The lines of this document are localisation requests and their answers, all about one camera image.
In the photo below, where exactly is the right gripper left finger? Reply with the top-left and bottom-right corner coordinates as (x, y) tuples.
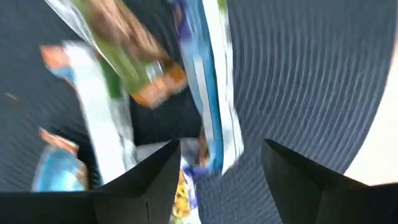
(0, 139), (182, 224)

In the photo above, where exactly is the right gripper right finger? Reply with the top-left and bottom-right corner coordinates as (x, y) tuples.
(261, 138), (398, 224)

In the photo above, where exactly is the purple yellow granola bar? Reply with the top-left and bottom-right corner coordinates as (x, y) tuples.
(169, 139), (203, 224)

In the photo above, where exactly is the silver-backed blue granola bar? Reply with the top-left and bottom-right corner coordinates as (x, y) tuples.
(40, 40), (139, 184)

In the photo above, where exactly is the blue Quaker granola bar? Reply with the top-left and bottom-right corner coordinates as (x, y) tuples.
(30, 127), (90, 192)
(169, 0), (245, 177)

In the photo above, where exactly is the green orange-ended granola bar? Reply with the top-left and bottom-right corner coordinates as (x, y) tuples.
(45, 0), (189, 108)

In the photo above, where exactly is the round dark woven placemat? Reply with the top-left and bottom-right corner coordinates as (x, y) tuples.
(0, 0), (398, 224)

